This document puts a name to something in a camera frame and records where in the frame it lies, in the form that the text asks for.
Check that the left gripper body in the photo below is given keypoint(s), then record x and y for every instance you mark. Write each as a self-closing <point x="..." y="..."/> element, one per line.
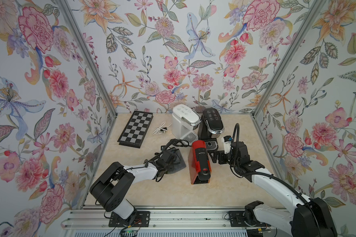
<point x="166" y="168"/>

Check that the grey cleaning cloth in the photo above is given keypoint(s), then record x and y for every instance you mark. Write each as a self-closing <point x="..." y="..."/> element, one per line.
<point x="171" y="161"/>

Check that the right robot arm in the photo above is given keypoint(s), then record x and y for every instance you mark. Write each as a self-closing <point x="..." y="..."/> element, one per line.
<point x="303" y="216"/>

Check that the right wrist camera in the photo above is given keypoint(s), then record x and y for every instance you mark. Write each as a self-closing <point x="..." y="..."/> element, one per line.
<point x="227" y="141"/>

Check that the white coffee machine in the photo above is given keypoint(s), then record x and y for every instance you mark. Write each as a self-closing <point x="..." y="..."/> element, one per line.
<point x="185" y="122"/>

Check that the black coffee machine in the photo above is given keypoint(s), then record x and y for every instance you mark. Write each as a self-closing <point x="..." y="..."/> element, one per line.
<point x="211" y="128"/>

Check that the red coffee machine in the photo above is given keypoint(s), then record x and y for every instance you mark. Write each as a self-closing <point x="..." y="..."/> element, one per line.
<point x="199" y="164"/>

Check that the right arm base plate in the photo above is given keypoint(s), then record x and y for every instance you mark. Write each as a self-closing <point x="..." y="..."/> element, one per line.
<point x="240" y="219"/>

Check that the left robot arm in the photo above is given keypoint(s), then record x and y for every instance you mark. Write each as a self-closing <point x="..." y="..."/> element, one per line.
<point x="110" y="189"/>

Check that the black white chessboard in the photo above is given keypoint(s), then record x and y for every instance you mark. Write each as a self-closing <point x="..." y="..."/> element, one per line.
<point x="136" y="129"/>

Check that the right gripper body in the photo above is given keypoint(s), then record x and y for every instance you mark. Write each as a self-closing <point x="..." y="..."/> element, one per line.
<point x="223" y="158"/>

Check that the aluminium rail frame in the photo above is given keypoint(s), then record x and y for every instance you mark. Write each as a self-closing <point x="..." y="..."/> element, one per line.
<point x="166" y="222"/>

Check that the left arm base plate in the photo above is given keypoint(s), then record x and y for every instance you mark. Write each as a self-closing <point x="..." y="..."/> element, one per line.
<point x="136" y="219"/>

